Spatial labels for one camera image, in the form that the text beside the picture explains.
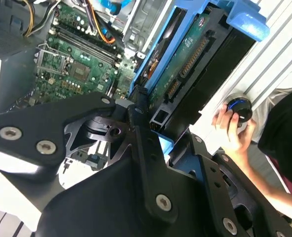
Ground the hard disk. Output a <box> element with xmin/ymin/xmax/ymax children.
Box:
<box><xmin>128</xmin><ymin>0</ymin><xmax>271</xmax><ymax>158</ymax></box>

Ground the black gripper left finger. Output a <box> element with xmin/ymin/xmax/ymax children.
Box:
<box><xmin>0</xmin><ymin>85</ymin><xmax>179</xmax><ymax>224</ymax></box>

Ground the round black blue-ringed tool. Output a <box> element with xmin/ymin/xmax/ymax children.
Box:
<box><xmin>224</xmin><ymin>92</ymin><xmax>253</xmax><ymax>128</ymax></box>

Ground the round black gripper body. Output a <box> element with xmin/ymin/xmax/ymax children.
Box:
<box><xmin>34</xmin><ymin>117</ymin><xmax>221</xmax><ymax>237</ymax></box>

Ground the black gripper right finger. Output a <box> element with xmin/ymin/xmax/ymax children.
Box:
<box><xmin>168</xmin><ymin>132</ymin><xmax>292</xmax><ymax>237</ymax></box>

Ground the person's bare hand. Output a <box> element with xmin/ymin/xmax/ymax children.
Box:
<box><xmin>211</xmin><ymin>104</ymin><xmax>258</xmax><ymax>156</ymax></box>

